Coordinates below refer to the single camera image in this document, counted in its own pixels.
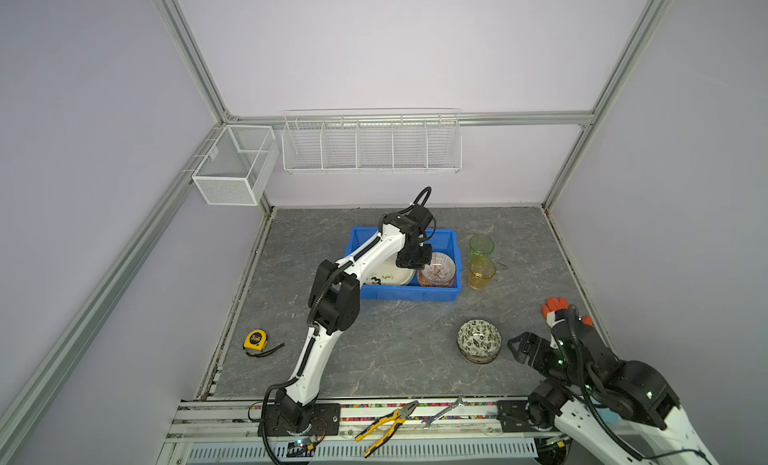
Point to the pink striped bowl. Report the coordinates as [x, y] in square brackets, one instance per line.
[440, 272]

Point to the yellow tape measure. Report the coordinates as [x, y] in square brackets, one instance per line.
[256, 345]

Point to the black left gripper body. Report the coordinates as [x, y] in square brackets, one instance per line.
[417, 257]

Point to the silver wrench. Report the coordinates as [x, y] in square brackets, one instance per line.
[429, 421]

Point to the red work glove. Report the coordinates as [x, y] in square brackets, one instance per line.
[555, 311]

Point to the green glass cup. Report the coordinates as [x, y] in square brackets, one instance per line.
[480, 246]

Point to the cream floral plate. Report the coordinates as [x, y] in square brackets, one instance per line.
[389, 274]

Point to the blue plastic bin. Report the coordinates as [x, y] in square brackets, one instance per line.
[442, 241]

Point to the white wire wall rack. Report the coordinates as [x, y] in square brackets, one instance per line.
[384, 140]

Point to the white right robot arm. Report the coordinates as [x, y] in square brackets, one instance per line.
[621, 411]

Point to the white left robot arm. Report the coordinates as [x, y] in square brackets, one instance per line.
[334, 305]

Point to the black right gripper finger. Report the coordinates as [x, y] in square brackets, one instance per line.
[527, 340]
[523, 353]

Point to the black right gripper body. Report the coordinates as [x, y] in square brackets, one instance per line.
[551, 364]

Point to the white mesh box basket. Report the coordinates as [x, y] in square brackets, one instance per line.
[237, 166]

